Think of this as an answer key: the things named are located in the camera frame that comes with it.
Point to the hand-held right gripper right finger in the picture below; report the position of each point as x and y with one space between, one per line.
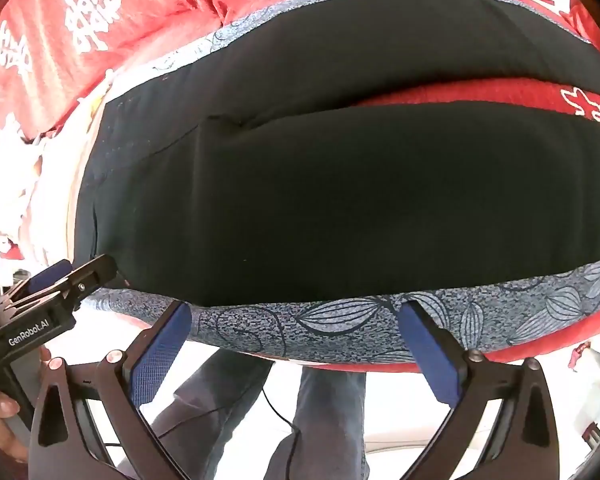
430 355

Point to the person's leg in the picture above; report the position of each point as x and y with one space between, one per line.
205 400
330 420

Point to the black pants with floral trim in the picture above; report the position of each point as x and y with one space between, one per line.
330 185

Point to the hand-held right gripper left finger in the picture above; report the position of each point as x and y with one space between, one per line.
162 350

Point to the white bedding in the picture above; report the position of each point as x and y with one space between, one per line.
55 170

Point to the person's left leg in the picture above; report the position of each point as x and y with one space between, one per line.
205 400

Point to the red printed blanket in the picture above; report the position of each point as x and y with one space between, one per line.
130 0

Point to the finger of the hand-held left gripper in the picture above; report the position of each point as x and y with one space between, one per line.
45 275
97 270

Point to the person's right leg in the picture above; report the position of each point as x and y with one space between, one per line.
330 420

